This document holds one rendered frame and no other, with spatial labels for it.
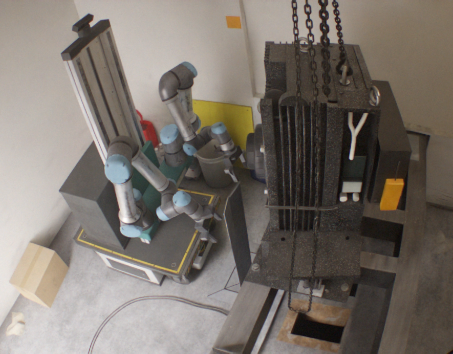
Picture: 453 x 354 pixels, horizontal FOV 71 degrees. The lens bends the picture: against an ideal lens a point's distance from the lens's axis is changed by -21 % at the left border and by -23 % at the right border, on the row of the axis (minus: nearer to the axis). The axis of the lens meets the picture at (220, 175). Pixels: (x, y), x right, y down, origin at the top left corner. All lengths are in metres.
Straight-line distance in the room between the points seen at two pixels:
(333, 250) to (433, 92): 1.38
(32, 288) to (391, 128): 2.56
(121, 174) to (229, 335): 0.89
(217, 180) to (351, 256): 1.69
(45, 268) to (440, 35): 3.19
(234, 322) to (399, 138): 1.12
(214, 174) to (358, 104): 1.96
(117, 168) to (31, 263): 1.64
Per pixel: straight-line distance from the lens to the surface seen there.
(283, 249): 1.77
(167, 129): 2.36
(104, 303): 2.90
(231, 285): 2.69
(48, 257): 3.02
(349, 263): 1.74
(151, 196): 2.33
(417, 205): 2.34
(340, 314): 2.60
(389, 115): 1.52
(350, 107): 1.31
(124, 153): 1.68
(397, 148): 1.38
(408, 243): 2.15
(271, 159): 1.47
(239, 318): 1.88
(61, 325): 3.00
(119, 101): 2.14
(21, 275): 3.08
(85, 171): 2.50
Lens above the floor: 2.39
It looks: 46 degrees down
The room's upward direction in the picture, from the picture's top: 12 degrees counter-clockwise
